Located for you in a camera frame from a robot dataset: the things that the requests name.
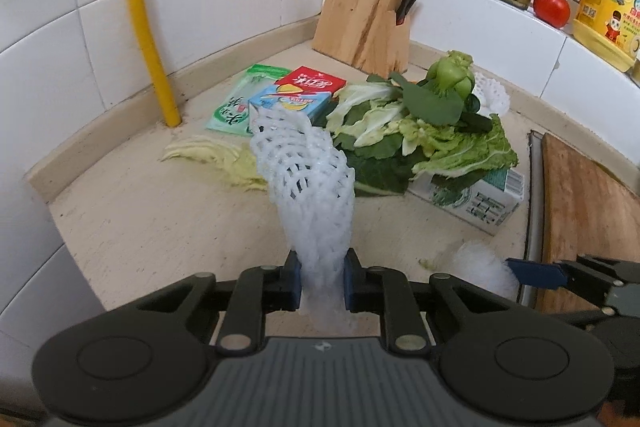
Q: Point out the white green milk carton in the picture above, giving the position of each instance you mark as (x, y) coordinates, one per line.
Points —
(475, 202)

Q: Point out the green plastic packet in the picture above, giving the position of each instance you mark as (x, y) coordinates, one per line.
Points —
(235, 107)

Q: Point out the white foam fruit net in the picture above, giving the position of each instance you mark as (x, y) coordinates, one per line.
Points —
(492, 94)
(480, 269)
(310, 177)

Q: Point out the crinkled napa cabbage leaf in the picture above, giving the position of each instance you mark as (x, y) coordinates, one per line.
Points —
(465, 147)

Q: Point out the pale napa cabbage leaf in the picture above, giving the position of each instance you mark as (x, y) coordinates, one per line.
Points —
(365, 104)

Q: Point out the blue cardboard box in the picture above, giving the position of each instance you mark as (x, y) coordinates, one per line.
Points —
(295, 104)

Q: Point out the bok choy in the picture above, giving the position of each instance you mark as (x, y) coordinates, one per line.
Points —
(450, 72)

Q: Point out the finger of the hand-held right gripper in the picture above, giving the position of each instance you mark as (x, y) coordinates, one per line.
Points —
(575, 319)
(537, 274)

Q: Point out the yellow pipe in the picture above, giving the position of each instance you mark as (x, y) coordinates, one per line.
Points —
(145, 7)

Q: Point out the wooden cutting board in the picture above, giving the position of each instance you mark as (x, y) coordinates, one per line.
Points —
(585, 207)

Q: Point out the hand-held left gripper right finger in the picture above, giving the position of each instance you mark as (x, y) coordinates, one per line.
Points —
(350, 279)

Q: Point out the red tomato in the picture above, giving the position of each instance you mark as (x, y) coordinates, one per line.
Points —
(551, 7)

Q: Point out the yellow detergent bottle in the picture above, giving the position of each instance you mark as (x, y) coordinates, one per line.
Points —
(607, 2)

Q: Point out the red cardboard box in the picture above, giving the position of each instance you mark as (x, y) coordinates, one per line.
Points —
(312, 81)

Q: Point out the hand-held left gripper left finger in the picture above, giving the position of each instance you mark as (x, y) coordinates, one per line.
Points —
(295, 279)

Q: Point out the wooden knife block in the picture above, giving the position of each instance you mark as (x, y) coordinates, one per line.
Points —
(360, 7)

